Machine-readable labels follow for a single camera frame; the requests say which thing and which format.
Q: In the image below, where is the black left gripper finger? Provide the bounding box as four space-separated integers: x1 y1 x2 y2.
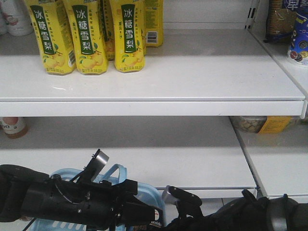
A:
125 196 156 227

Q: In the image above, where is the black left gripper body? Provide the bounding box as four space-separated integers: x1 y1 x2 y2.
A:
82 180 138 230

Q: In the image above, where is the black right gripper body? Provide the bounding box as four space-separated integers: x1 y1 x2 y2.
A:
165 207 226 231

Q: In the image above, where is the light blue shopping basket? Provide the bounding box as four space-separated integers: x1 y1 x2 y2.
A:
30 164 166 231

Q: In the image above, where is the dark blue cookie box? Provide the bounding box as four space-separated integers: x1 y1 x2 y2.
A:
149 208 166 228

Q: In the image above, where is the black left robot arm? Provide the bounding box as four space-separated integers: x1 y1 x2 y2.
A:
0 165 163 231

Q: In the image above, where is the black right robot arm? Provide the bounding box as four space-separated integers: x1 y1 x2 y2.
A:
162 186 308 231

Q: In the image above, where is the white supermarket shelf unit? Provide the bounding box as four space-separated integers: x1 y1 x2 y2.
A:
0 0 308 214

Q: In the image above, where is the yellow pear drink bottle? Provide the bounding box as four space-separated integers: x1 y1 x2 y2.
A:
64 0 109 75
24 0 76 76
110 0 146 73

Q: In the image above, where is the blue white snack cup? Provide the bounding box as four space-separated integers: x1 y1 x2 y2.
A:
287 7 308 68

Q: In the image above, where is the white peach drink bottle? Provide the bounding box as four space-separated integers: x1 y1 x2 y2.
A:
0 0 33 36

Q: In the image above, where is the brown biscuit pack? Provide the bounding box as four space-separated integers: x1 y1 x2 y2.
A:
266 0 296 43

